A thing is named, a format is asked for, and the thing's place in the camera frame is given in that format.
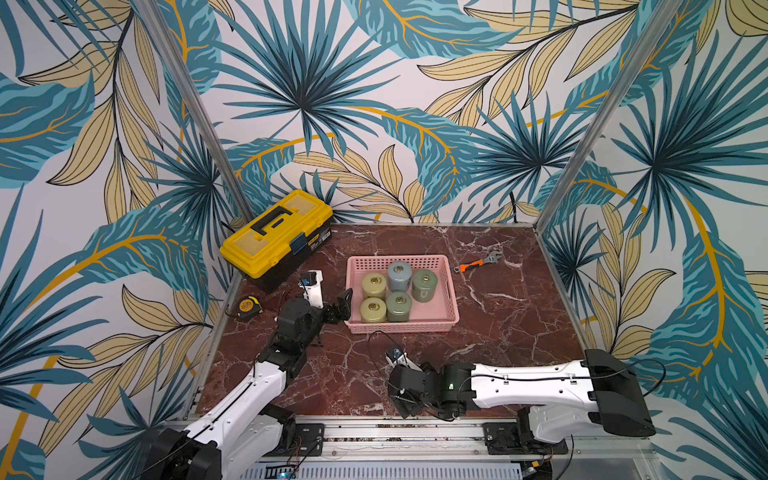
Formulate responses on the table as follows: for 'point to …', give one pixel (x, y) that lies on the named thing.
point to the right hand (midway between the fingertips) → (402, 388)
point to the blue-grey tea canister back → (399, 276)
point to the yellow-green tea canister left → (374, 284)
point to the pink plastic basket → (439, 314)
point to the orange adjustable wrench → (489, 259)
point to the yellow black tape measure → (249, 307)
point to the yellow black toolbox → (268, 250)
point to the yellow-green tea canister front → (373, 309)
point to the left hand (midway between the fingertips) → (337, 292)
